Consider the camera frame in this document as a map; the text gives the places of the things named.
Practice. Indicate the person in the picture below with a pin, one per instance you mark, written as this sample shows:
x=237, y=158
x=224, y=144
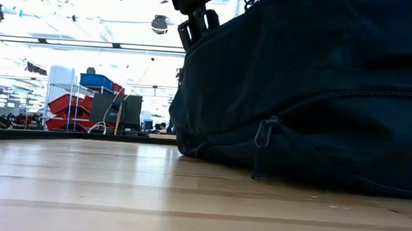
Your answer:
x=163, y=127

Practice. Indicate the black ceiling dome fixture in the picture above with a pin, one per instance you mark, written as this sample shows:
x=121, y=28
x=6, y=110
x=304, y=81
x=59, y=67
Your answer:
x=159, y=24

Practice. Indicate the black aluminium table frame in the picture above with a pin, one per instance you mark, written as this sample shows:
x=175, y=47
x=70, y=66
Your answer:
x=34, y=134

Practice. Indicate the white metal shelf rack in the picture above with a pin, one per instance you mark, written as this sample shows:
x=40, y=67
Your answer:
x=70, y=106

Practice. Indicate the navy blue backpack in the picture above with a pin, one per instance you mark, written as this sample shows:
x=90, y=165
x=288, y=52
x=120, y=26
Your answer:
x=297, y=98

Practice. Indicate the red plastic bin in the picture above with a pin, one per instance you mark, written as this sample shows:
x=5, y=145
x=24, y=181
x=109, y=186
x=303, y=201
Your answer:
x=118, y=88
x=57, y=123
x=62, y=104

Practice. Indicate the black cabinet box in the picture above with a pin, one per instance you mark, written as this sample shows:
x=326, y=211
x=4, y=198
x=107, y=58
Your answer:
x=133, y=109

